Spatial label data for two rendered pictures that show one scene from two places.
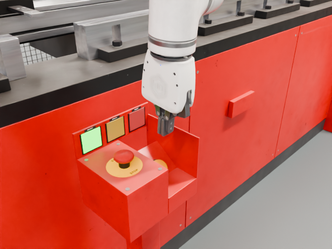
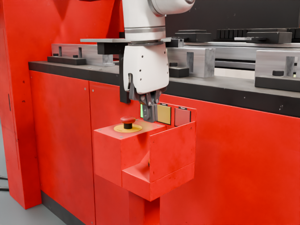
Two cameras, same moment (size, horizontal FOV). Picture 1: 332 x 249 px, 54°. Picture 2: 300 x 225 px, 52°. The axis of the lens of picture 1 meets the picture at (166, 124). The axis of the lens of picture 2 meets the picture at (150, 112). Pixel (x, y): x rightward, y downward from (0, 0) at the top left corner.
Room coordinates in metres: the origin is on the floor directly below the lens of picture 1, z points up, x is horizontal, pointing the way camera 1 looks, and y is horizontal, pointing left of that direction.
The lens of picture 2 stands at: (0.58, -0.66, 1.01)
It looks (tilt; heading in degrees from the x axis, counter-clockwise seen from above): 14 degrees down; 90
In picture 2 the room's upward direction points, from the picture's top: straight up
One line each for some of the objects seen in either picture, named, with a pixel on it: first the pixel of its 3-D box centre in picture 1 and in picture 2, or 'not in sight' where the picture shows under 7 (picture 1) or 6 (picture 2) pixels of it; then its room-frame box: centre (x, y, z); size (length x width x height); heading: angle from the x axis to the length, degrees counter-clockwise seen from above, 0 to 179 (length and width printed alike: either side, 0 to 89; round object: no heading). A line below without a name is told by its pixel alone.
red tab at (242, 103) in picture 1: (241, 103); not in sight; (1.20, -0.31, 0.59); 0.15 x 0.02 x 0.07; 134
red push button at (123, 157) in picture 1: (124, 160); (127, 123); (0.52, 0.08, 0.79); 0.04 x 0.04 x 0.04
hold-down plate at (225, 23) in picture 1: (225, 23); not in sight; (1.26, -0.22, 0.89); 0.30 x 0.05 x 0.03; 134
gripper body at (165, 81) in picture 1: (169, 75); (147, 64); (0.57, -0.01, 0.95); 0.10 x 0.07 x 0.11; 46
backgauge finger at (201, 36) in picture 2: not in sight; (181, 36); (0.71, 0.66, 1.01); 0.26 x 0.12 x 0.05; 44
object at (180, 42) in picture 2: not in sight; (160, 43); (0.62, 0.52, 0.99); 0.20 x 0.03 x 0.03; 134
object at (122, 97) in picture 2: not in sight; (118, 73); (0.47, 0.41, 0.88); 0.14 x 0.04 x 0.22; 44
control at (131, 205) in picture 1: (139, 165); (143, 143); (0.56, 0.06, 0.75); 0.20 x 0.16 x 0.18; 136
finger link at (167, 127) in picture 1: (172, 122); (144, 108); (0.57, -0.01, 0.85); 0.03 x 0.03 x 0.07; 46
